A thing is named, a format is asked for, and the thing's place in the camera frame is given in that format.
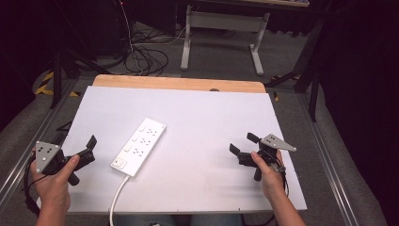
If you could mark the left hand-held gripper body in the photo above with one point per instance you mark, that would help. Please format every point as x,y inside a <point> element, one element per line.
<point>47,155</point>

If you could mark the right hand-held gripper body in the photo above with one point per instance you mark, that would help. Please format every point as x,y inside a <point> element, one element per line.
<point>276,142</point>

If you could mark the white power strip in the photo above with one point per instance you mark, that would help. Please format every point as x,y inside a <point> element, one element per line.
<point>138,147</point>

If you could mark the person's left hand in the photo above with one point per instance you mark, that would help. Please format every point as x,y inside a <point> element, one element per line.
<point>53,188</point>

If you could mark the person's right hand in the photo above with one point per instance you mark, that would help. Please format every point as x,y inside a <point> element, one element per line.
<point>271,182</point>

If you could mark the white table board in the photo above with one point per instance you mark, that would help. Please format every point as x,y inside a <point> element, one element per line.
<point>200,125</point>

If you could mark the yellow black floor tape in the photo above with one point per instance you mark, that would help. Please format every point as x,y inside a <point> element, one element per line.
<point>47,86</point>

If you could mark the black metal stand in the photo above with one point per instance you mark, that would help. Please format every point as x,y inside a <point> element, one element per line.
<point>57,72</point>
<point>309,78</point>

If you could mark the aluminium floor rail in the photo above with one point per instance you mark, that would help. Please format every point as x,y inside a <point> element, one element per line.
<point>34,138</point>
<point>329,163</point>

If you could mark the grey metal desk frame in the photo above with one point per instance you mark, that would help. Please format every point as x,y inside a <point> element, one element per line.
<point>224,20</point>

